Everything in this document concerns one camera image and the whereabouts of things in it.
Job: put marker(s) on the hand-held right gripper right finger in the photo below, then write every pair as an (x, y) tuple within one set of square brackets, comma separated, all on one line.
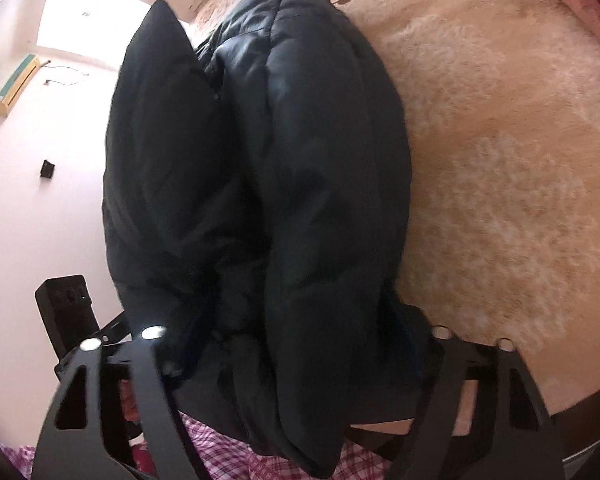
[(432, 360)]

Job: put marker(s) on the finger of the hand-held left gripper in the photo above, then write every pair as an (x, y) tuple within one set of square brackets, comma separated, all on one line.
[(115, 327)]

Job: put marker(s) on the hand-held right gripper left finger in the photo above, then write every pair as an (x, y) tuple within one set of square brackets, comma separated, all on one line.
[(155, 360)]

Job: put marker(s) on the dark puffer jacket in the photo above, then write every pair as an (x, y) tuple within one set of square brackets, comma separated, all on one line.
[(280, 210)]

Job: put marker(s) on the person's pink plaid pajamas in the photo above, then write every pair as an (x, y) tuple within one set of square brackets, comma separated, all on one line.
[(220, 450)]

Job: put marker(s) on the beige leaf-patterned bed blanket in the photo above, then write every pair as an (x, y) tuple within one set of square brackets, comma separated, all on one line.
[(505, 185)]

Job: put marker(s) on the black wall socket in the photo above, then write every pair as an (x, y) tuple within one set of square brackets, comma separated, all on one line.
[(46, 169)]

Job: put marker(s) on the dark wooden bed frame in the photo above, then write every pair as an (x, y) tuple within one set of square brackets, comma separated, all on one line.
[(570, 447)]

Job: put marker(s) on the wall air conditioner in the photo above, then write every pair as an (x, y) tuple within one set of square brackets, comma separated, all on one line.
[(16, 85)]

